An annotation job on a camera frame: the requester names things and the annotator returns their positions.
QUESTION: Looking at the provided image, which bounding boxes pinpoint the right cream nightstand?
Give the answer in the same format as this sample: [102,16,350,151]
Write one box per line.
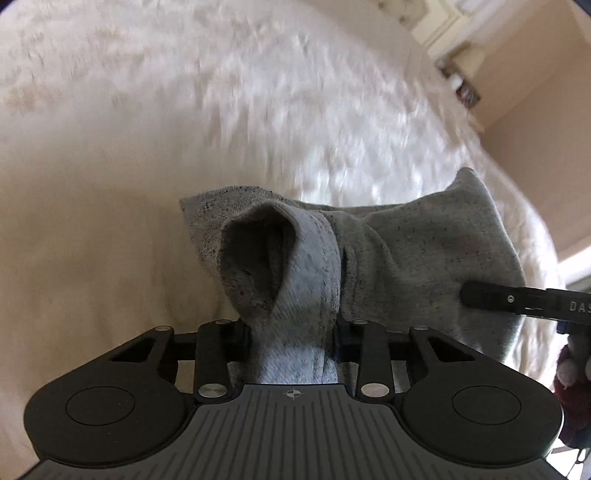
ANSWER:
[436,42,486,134]

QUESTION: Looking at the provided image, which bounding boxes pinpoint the grey knit pants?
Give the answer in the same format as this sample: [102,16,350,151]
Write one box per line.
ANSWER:
[180,168,525,384]

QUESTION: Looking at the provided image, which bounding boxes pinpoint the maroon sleeve forearm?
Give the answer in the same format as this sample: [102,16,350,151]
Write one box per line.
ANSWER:
[553,334,591,450]

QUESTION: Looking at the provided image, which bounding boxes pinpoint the cream tufted headboard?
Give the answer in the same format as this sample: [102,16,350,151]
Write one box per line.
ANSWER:
[368,0,463,52]

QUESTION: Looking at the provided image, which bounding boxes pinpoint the cream floral bedspread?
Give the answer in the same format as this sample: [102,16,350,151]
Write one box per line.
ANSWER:
[1,1,561,479]

